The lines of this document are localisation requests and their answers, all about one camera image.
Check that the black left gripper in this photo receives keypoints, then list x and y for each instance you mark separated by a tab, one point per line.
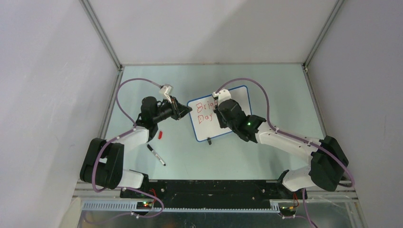
178	110

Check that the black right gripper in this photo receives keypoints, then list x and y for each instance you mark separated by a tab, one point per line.
222	124

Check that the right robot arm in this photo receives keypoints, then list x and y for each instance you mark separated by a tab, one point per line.
324	157

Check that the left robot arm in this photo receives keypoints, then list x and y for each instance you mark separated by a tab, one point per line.
103	165

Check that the white blue-framed whiteboard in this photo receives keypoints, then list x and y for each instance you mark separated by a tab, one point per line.
205	122

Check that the black whiteboard marker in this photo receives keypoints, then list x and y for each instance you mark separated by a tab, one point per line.
150	148

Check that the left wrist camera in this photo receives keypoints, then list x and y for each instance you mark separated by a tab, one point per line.
166	90

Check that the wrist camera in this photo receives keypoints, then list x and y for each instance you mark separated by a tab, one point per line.
166	90
220	97

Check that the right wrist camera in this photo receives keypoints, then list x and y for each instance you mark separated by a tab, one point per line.
220	97

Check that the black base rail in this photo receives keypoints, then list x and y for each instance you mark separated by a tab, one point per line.
208	196

